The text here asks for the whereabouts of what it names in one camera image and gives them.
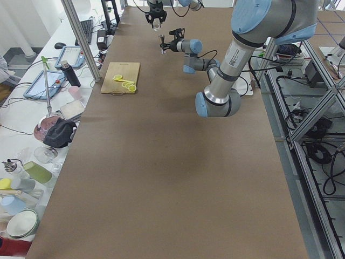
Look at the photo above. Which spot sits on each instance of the clear glass cup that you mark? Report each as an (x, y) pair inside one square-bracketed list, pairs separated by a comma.
[(156, 25)]

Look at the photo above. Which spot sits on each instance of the teach pendant tablet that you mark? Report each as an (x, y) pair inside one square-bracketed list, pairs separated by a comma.
[(37, 89), (73, 55)]

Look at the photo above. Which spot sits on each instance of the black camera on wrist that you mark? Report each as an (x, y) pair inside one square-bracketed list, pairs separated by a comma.
[(178, 33)]

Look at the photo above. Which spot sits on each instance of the aluminium frame post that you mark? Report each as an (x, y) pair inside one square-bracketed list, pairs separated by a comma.
[(81, 38)]

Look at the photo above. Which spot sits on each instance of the light blue cup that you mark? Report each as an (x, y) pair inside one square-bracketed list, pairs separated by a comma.
[(12, 204)]

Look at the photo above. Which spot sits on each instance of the black water bottle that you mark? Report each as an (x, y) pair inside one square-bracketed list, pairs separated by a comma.
[(70, 73)]

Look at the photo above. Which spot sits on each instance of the pink cup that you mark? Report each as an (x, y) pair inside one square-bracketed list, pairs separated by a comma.
[(74, 91)]

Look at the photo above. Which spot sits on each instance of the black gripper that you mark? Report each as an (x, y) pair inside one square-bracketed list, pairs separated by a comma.
[(175, 45), (155, 9)]

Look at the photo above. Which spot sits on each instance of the glass oil dispenser bottle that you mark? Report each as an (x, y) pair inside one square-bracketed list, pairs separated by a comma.
[(12, 166)]

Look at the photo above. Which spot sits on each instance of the steel jigger measuring cup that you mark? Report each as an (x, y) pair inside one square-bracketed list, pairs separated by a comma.
[(161, 38)]

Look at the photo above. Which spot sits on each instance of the green tall cup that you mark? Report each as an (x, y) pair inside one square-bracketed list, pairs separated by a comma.
[(37, 172)]

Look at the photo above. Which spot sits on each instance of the wooden cutting board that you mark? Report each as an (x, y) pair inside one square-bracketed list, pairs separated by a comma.
[(128, 70)]

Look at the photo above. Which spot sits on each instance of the lemon slice outer end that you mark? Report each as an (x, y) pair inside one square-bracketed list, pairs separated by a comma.
[(132, 88)]

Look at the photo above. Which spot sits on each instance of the yellow plastic spoon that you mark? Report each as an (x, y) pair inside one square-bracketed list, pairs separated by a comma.
[(128, 81)]

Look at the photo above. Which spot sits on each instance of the clear wine glass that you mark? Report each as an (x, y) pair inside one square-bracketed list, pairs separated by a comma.
[(48, 155)]

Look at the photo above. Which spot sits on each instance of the dark grey cloth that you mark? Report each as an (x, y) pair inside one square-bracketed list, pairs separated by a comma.
[(59, 135)]

